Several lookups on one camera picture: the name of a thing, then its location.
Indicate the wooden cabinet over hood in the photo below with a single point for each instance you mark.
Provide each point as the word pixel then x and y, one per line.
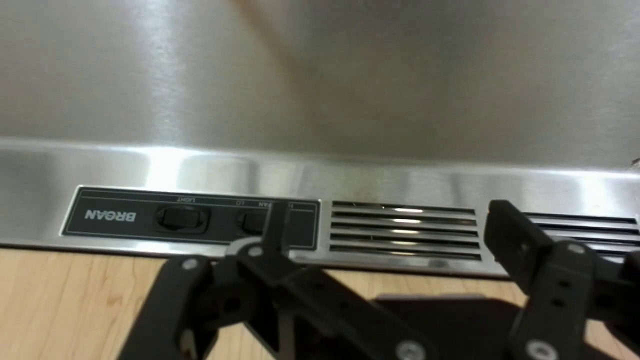
pixel 67 307

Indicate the black rocker switch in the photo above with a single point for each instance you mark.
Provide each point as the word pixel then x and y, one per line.
pixel 180 217
pixel 253 223

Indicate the stainless steel range hood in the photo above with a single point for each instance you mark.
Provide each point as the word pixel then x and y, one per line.
pixel 333 80

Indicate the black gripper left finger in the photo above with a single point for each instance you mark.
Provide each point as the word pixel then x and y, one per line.
pixel 201 300

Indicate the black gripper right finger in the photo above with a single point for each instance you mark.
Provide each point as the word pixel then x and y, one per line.
pixel 561 280

